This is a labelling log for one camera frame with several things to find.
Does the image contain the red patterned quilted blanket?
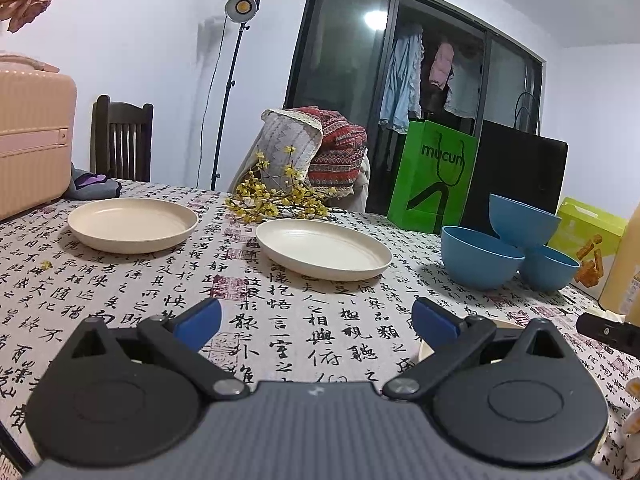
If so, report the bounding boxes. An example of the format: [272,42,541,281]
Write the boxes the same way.
[234,106,368,201]

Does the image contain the green paper bag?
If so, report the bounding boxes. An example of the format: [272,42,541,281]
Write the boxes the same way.
[387,119,479,234]

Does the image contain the calligraphy print tablecloth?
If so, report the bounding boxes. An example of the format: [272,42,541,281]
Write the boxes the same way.
[0,177,640,466]

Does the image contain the hanging pink garment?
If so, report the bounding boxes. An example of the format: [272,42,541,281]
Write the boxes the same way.
[429,42,455,88]

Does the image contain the yellow-green snack box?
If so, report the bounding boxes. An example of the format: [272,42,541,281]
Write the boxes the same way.
[547,197,628,303]

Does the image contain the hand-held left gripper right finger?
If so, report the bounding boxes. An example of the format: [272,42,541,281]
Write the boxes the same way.
[382,296,571,402]

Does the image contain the yellow blossom branch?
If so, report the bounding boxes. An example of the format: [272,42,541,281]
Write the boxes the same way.
[224,146,337,223]

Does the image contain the dark wooden chair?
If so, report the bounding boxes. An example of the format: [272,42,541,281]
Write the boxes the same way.
[90,95,154,182]

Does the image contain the dark sliding glass door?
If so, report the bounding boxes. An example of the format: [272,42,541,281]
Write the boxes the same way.
[283,0,543,213]

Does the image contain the grey purple pouch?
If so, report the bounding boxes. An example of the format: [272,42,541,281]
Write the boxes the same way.
[65,162,122,201]

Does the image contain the pink hard case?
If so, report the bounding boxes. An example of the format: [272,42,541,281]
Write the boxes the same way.
[0,52,78,221]

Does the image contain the hanging light blue shirt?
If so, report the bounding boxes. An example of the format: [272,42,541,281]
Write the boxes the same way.
[379,35,423,133]

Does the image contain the hanging pale garment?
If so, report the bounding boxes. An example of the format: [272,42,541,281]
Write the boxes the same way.
[444,52,483,118]

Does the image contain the black lamp cable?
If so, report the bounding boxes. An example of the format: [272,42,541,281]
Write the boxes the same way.
[196,22,232,190]

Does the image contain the black paper bag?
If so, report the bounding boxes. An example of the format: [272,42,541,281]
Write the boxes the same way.
[460,92,569,233]

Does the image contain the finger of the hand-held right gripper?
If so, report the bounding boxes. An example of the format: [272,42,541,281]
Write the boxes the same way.
[575,312,640,361]

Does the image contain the beige thermos jug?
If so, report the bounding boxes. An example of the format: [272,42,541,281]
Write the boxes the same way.
[598,205,640,311]

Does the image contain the blue bowl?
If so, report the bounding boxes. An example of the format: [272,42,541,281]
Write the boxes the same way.
[488,193,562,251]
[441,226,526,291]
[519,245,581,293]

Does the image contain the studio lamp on stand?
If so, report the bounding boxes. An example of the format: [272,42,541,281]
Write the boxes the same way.
[210,0,262,191]

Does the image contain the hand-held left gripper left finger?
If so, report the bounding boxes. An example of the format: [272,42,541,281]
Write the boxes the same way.
[70,297,249,402]

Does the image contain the cream round plate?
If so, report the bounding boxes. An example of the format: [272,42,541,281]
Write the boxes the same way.
[67,198,200,254]
[256,218,392,282]

